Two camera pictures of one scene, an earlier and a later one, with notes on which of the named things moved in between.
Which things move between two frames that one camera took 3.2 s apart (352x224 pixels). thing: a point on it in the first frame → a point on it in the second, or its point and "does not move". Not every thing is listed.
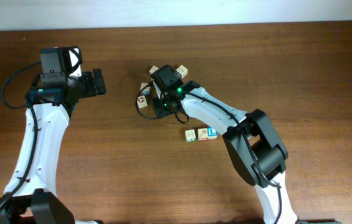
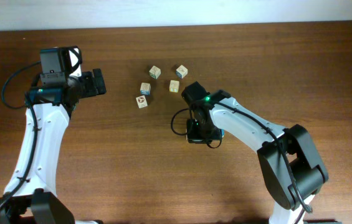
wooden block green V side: x=152 y=70 does not move
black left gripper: x=90 y=88 does not move
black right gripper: x=157 y=103 → x=192 y=137
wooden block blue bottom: x=146 y=91 does not move
